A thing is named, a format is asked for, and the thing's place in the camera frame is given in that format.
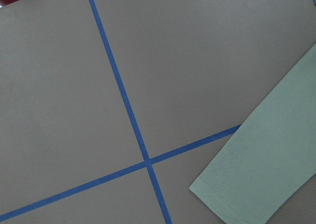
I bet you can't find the olive green long-sleeve shirt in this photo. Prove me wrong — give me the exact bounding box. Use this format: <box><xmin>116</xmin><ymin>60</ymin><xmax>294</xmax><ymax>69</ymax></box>
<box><xmin>189</xmin><ymin>47</ymin><xmax>316</xmax><ymax>224</ymax></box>

